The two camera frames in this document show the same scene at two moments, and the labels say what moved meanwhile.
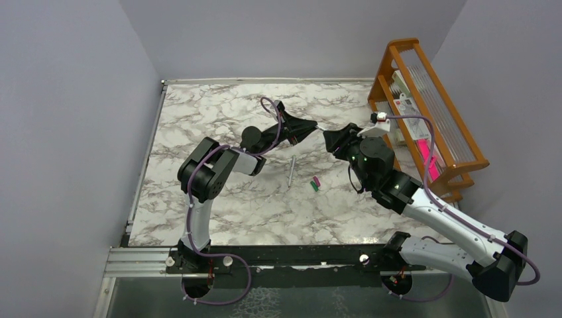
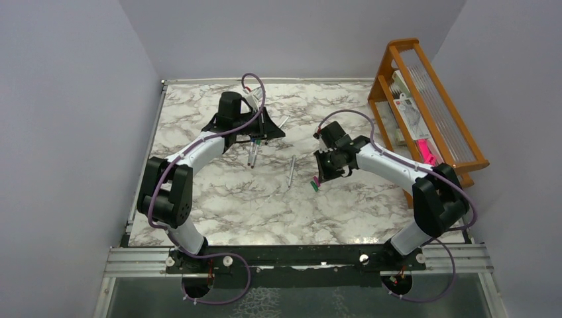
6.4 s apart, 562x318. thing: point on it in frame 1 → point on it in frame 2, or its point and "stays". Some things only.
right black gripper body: [344, 143] → [328, 168]
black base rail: [288, 265] stays
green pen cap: [314, 186] stays
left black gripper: [284, 126] → [262, 129]
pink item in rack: [424, 147] stays
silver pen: [291, 170] stays
